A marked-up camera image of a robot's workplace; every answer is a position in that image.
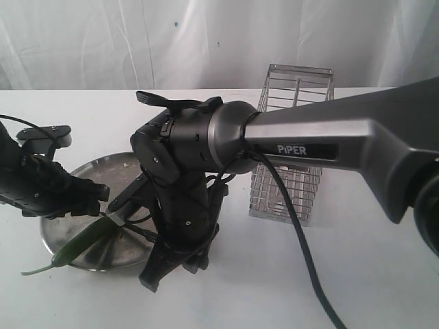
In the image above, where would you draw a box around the black handled kitchen knife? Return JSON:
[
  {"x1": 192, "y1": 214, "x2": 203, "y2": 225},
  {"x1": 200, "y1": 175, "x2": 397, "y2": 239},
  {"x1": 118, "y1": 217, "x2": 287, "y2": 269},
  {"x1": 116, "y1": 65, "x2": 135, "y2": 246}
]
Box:
[{"x1": 87, "y1": 212, "x2": 158, "y2": 243}]

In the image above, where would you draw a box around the round steel plate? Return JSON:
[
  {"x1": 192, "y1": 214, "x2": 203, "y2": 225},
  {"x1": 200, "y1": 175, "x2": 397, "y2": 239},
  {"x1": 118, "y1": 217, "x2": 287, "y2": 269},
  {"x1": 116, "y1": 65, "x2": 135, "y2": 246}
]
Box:
[{"x1": 40, "y1": 152, "x2": 154, "y2": 271}]

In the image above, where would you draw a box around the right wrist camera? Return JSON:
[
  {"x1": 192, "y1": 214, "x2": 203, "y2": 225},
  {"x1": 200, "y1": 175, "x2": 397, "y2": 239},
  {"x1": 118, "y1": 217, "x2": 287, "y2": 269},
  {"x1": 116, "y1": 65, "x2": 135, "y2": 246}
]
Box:
[{"x1": 104, "y1": 174, "x2": 155, "y2": 226}]

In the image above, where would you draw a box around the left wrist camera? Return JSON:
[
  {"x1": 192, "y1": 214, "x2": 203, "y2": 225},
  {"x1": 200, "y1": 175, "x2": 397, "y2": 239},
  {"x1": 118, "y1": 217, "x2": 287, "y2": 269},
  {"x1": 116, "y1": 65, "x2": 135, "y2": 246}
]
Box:
[{"x1": 16, "y1": 125, "x2": 71, "y2": 154}]

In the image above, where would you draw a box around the green chili pepper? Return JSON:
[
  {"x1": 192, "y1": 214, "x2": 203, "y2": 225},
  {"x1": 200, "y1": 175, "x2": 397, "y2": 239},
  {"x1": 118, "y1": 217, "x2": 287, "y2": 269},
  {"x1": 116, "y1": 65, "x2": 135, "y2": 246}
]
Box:
[{"x1": 21, "y1": 215, "x2": 119, "y2": 276}]

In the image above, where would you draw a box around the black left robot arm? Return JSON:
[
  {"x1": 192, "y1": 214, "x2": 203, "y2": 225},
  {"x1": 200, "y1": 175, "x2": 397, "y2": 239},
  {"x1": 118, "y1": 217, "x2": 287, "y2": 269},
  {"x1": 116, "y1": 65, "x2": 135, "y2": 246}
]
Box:
[{"x1": 1, "y1": 125, "x2": 110, "y2": 219}]

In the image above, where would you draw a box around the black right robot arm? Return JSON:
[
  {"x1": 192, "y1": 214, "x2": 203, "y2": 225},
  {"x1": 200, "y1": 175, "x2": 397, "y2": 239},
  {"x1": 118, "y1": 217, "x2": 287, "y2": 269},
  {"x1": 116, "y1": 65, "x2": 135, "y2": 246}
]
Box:
[{"x1": 130, "y1": 78, "x2": 438, "y2": 290}]

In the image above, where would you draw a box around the wire metal utensil holder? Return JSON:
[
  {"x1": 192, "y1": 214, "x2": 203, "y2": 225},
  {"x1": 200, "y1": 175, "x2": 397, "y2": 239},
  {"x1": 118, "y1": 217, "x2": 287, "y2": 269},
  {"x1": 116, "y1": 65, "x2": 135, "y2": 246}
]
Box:
[{"x1": 249, "y1": 64, "x2": 334, "y2": 226}]

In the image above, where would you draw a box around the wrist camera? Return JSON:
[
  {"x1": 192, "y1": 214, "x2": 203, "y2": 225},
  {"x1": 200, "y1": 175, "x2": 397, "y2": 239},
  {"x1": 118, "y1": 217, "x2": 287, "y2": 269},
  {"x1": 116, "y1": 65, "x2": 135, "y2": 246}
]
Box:
[
  {"x1": 16, "y1": 125, "x2": 71, "y2": 154},
  {"x1": 104, "y1": 174, "x2": 155, "y2": 226}
]

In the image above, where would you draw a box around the white backdrop curtain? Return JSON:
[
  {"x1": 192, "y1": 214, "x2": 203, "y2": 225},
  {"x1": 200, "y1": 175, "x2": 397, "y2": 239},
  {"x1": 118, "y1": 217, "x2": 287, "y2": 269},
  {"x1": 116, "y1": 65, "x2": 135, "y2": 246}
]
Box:
[{"x1": 1, "y1": 1, "x2": 438, "y2": 90}]

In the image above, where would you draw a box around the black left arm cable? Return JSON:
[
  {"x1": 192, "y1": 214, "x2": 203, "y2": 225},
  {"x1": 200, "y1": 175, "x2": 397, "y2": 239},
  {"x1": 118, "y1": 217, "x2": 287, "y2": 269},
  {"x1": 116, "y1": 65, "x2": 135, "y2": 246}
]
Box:
[{"x1": 0, "y1": 114, "x2": 56, "y2": 158}]

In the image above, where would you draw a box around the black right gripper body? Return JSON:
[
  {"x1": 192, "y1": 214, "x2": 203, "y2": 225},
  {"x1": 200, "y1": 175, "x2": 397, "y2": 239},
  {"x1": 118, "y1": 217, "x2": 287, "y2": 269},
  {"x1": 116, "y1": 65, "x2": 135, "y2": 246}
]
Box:
[{"x1": 148, "y1": 171, "x2": 230, "y2": 273}]

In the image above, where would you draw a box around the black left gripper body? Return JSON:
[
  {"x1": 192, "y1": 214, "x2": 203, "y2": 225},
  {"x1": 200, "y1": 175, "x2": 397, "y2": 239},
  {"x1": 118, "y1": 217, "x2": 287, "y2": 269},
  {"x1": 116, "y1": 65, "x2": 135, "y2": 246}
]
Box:
[{"x1": 1, "y1": 155, "x2": 97, "y2": 219}]

